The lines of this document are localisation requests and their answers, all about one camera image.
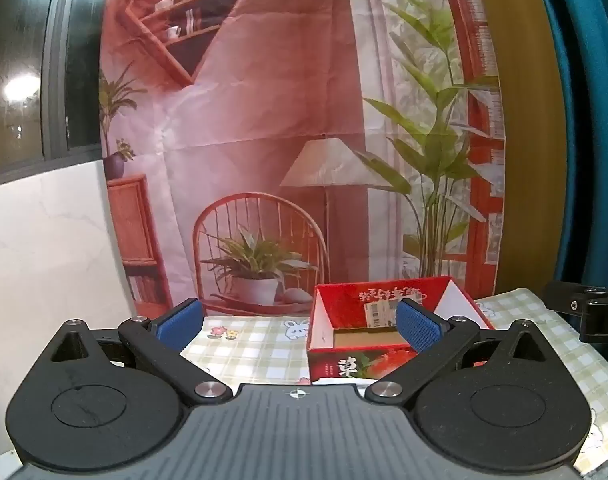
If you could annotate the green checked cartoon tablecloth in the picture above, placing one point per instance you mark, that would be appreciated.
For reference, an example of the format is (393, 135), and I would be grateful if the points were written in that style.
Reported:
(254, 350)

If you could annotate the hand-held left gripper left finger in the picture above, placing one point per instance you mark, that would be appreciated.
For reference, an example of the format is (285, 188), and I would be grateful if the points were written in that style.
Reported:
(178, 327)

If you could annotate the red strawberry print cardboard box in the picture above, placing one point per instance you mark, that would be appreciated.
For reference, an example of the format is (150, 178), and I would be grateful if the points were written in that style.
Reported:
(329, 310)

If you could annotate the dark framed window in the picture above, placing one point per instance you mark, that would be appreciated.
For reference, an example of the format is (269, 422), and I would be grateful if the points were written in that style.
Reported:
(14, 60)

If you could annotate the printed room scene wall tapestry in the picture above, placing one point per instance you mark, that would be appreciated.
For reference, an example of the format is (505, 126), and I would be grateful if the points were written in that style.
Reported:
(284, 110)

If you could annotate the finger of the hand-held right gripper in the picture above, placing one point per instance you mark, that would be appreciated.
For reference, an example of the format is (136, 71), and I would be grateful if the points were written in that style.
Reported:
(564, 296)

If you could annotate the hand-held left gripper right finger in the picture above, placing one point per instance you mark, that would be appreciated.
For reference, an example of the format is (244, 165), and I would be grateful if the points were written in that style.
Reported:
(416, 329)

